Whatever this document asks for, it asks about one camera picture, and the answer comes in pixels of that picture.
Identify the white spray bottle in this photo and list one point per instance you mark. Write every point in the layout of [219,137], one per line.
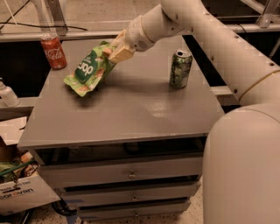
[8,95]

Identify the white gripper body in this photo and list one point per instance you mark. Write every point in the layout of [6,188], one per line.
[136,35]

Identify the grey drawer cabinet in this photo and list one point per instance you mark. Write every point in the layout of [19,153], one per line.
[133,146]

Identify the red coke can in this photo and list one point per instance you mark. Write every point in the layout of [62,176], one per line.
[53,51]

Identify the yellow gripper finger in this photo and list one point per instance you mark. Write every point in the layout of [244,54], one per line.
[119,41]
[121,53]

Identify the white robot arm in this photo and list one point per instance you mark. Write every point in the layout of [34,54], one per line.
[241,162]

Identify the metal frame rail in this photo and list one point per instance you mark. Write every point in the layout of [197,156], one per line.
[85,19]

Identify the white cardboard box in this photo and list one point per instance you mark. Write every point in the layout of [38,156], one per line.
[21,187]

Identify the green soda can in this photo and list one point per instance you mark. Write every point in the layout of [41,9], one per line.
[181,64]

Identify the green rice chip bag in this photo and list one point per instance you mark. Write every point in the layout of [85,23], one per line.
[92,70]

